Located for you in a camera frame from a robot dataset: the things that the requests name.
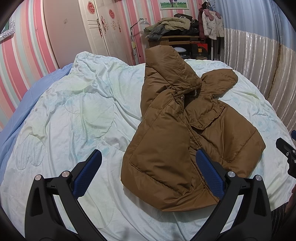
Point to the framed landscape picture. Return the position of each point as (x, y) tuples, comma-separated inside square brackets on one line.
[(173, 4)]

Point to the wooden desk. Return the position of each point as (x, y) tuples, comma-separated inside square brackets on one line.
[(181, 43)]

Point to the pale floral duvet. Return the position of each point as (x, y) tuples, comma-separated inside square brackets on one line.
[(95, 106)]

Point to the light blue bed sheet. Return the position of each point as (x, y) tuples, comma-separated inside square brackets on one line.
[(12, 129)]

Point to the brown puffer jacket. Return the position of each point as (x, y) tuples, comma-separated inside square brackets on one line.
[(181, 114)]

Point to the silver desk lamp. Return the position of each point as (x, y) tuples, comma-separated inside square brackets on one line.
[(133, 39)]

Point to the shiny beige curtain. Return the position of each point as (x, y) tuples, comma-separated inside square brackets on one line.
[(268, 64)]

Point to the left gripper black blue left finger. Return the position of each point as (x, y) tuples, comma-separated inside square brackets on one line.
[(53, 211)]

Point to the pile of olive clothes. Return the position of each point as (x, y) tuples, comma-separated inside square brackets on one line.
[(178, 25)]

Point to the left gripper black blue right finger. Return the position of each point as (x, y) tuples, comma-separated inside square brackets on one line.
[(243, 211)]

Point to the white wardrobe with red decals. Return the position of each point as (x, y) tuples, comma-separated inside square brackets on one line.
[(93, 26)]

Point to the white hanging jacket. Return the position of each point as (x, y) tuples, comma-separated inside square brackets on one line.
[(213, 24)]

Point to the red black box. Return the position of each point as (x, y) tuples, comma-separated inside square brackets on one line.
[(199, 51)]

